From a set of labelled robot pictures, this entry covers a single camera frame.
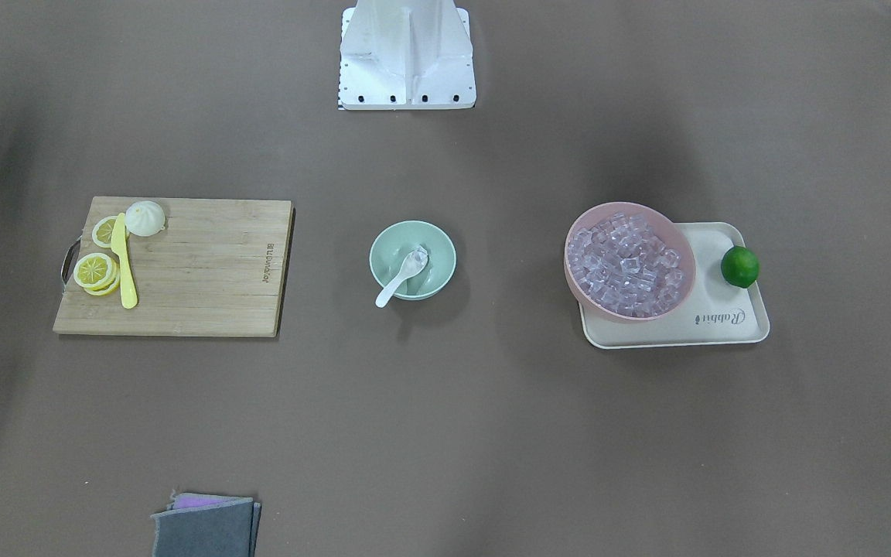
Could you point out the cream plastic tray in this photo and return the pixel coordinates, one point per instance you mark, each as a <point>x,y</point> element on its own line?
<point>714,313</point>

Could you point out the grey folded cloth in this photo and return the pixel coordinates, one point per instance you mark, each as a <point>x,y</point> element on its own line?
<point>207,525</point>

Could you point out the clear ice cubes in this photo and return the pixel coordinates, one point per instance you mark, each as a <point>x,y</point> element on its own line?
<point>627,267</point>

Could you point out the yellow plastic knife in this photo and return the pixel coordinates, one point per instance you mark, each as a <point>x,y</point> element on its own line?
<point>119,246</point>

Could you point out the lemon slice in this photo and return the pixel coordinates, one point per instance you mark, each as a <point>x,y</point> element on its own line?
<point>98,274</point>
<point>103,232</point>

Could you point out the front lemon slice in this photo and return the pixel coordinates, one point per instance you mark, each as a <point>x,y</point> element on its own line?
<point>98,274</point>

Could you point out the mint green bowl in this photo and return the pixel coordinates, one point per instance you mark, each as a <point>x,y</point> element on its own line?
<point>395,243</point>

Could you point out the white ceramic spoon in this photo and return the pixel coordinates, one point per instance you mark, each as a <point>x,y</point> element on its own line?
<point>405,272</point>

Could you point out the back lemon slice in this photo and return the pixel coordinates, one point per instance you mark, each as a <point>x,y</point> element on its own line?
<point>103,232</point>

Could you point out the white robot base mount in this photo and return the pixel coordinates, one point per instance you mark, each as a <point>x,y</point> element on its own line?
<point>406,56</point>

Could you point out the white steamed bun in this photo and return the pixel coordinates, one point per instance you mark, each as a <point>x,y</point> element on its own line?
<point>145,218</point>

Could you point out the single clear ice cube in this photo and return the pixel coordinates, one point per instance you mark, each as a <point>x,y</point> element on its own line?
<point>418,257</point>

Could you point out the pink bowl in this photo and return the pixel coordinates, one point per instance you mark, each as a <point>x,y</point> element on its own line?
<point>585,298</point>

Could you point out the green lime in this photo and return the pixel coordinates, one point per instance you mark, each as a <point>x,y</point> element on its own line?
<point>740,267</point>

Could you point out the bamboo cutting board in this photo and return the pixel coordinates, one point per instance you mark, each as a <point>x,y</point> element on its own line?
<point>217,269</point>

